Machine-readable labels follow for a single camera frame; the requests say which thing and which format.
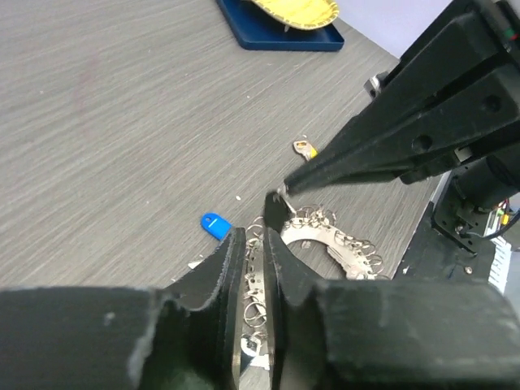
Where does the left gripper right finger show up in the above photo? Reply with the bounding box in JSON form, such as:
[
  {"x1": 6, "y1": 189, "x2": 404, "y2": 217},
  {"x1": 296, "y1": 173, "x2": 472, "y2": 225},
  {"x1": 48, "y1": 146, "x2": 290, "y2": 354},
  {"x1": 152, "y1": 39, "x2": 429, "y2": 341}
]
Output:
[{"x1": 263, "y1": 229, "x2": 519, "y2": 389}]

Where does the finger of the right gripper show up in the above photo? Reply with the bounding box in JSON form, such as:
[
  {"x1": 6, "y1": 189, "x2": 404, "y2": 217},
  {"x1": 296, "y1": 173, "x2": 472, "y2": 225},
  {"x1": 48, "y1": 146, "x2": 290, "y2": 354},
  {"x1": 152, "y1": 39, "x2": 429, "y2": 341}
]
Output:
[
  {"x1": 284, "y1": 64, "x2": 519, "y2": 193},
  {"x1": 312, "y1": 0, "x2": 509, "y2": 163}
]

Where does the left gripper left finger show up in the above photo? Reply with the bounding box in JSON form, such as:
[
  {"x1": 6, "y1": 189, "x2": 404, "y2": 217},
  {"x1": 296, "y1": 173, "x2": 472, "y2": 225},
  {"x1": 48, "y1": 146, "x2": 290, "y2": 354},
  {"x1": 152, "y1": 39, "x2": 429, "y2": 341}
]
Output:
[{"x1": 1, "y1": 228, "x2": 246, "y2": 389}]

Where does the large silver keyring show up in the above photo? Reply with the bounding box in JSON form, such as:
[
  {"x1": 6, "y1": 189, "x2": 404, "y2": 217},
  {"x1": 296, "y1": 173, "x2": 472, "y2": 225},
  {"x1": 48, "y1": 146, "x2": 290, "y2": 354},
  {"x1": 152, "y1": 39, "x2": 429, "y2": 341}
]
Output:
[{"x1": 241, "y1": 206, "x2": 387, "y2": 358}]

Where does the blue key tag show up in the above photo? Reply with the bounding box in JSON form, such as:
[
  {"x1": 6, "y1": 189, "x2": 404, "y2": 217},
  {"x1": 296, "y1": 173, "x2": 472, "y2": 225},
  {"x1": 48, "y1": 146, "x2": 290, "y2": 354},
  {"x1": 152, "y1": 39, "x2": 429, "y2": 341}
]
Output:
[{"x1": 201, "y1": 213, "x2": 232, "y2": 241}]

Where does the black key tag with key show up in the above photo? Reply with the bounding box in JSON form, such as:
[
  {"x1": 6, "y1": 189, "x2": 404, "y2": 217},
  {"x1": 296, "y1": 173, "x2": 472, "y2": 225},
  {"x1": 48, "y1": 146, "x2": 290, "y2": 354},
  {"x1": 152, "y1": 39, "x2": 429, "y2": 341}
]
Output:
[{"x1": 262, "y1": 191, "x2": 295, "y2": 233}]

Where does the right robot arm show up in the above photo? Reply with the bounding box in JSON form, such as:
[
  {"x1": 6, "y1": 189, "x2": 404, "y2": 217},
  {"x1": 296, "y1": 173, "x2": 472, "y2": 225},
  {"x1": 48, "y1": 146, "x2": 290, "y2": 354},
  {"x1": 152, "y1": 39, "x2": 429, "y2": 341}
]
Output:
[{"x1": 284, "y1": 1, "x2": 519, "y2": 250}]

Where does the yellow woven bamboo plate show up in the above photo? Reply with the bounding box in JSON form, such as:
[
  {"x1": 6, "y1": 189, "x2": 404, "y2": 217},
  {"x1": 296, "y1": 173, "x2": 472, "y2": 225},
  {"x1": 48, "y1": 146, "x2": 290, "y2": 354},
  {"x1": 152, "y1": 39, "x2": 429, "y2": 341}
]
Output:
[{"x1": 251, "y1": 0, "x2": 340, "y2": 31}]

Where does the yellow key tag with key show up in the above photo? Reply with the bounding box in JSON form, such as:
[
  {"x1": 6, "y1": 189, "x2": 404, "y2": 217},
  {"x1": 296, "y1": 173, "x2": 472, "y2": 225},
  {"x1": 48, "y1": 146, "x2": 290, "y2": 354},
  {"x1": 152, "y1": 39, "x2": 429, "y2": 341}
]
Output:
[{"x1": 292, "y1": 139, "x2": 318, "y2": 161}]

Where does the blue tray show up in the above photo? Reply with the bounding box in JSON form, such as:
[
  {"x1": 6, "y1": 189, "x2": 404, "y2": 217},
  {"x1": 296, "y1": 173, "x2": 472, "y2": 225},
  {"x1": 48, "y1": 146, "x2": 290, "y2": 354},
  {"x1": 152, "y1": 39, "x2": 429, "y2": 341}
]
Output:
[{"x1": 216, "y1": 0, "x2": 345, "y2": 52}]

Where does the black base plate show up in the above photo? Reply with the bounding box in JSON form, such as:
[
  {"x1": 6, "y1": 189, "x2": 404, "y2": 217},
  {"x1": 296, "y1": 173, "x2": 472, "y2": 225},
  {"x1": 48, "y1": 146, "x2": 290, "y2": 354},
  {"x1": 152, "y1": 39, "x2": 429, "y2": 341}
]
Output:
[{"x1": 393, "y1": 202, "x2": 513, "y2": 293}]

